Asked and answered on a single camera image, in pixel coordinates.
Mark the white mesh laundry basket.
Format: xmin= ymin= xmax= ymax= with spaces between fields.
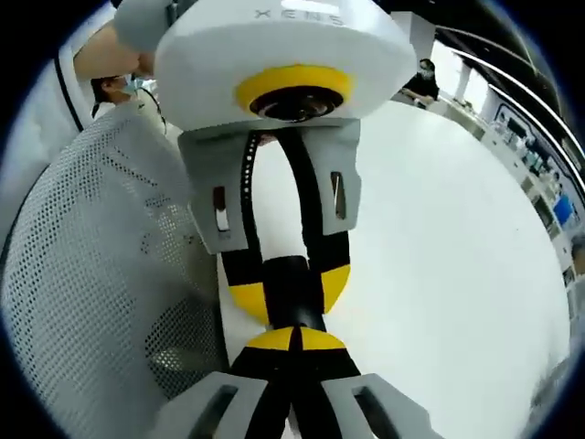
xmin=0 ymin=107 xmax=229 ymax=439

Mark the white storage counter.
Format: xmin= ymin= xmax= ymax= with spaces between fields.
xmin=474 ymin=91 xmax=585 ymax=284

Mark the blue box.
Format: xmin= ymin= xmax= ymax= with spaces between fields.
xmin=551 ymin=195 xmax=576 ymax=226

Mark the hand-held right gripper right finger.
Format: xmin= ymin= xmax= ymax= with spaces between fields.
xmin=296 ymin=326 xmax=445 ymax=439

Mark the person's white shirt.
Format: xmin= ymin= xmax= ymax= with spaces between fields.
xmin=93 ymin=98 xmax=160 ymax=133

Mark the person's left hand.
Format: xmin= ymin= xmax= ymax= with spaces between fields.
xmin=72 ymin=26 xmax=157 ymax=79

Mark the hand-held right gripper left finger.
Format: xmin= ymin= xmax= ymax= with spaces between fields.
xmin=153 ymin=326 xmax=299 ymax=439

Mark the person's head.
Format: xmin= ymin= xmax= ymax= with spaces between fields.
xmin=90 ymin=75 xmax=141 ymax=112

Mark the black remote control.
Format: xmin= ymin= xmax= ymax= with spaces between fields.
xmin=262 ymin=254 xmax=328 ymax=331

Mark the black cable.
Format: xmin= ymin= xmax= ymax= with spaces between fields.
xmin=136 ymin=85 xmax=167 ymax=136

